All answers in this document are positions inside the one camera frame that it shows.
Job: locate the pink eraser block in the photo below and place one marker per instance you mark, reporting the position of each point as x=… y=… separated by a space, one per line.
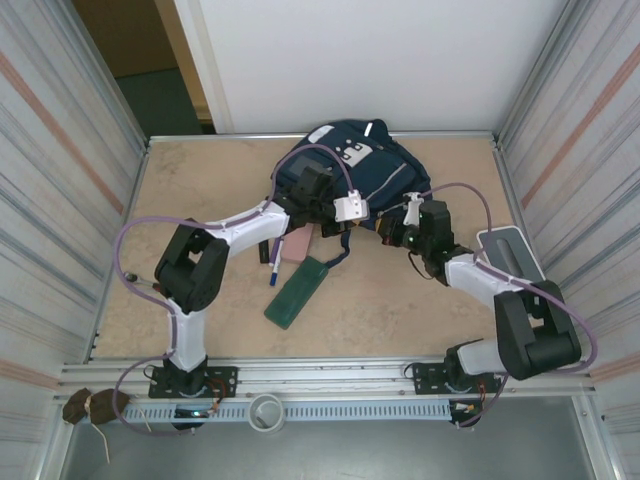
x=297 y=247

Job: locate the navy blue backpack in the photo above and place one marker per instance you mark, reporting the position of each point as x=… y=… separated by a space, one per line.
x=385 y=170

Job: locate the green pencil case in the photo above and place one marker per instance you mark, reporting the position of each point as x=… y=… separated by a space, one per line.
x=295 y=295

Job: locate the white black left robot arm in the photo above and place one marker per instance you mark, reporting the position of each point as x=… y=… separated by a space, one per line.
x=255 y=235

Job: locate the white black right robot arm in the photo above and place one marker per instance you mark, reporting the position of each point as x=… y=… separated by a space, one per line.
x=470 y=285

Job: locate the white blue marker pen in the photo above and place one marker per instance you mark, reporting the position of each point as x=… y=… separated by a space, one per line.
x=276 y=265

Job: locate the white grey box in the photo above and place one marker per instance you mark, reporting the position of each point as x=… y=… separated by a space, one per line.
x=515 y=250

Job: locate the small dark metal object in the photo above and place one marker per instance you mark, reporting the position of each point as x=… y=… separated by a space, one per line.
x=131 y=276

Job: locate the brown cloth bundle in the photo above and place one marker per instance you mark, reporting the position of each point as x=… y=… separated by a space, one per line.
x=102 y=402

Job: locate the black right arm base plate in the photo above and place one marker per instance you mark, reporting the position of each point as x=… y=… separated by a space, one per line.
x=427 y=377

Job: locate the aluminium rail beam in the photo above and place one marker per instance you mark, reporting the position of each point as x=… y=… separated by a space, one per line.
x=325 y=372

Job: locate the white door frame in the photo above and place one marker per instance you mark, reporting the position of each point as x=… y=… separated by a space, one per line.
x=204 y=60

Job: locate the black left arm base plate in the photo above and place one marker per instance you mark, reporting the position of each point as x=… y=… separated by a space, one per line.
x=222 y=380

